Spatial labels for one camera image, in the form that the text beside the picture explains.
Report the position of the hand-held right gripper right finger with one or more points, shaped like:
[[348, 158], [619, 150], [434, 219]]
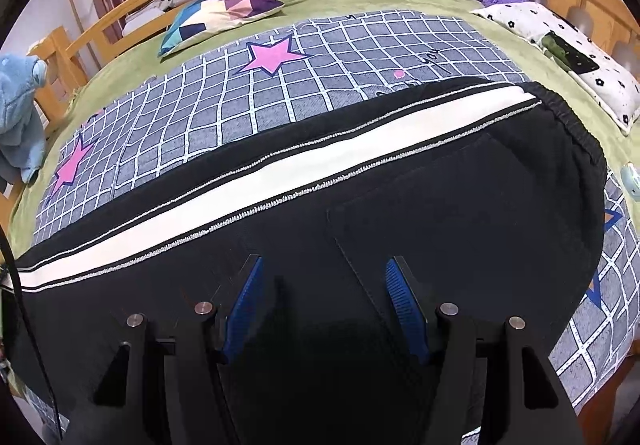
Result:
[[406, 311]]

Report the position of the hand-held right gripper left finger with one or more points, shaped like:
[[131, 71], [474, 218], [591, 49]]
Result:
[[243, 310]]

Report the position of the black pants with white stripe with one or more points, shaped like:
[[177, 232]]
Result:
[[450, 205]]

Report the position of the grey checked star blanket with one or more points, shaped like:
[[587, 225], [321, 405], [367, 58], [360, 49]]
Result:
[[310, 90]]

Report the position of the green bed sheet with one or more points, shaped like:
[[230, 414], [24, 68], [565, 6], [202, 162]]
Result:
[[125, 60]]

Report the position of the colourful geometric pillow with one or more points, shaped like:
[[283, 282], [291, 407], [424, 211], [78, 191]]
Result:
[[217, 15]]

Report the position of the blue plush toy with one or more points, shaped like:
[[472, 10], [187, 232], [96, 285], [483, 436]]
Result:
[[17, 110]]

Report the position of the dark green cloth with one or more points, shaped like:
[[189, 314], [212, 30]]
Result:
[[567, 52]]

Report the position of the white floral pillow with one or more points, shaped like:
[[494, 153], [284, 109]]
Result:
[[570, 50]]

